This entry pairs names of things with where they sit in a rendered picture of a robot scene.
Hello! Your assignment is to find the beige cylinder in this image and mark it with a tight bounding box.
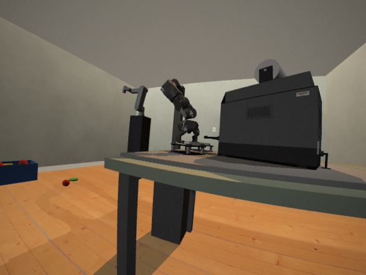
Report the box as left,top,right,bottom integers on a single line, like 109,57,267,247
254,59,287,83

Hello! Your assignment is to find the tan perforated base plate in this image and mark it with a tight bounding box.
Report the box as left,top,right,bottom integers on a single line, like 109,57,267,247
120,150,366,190

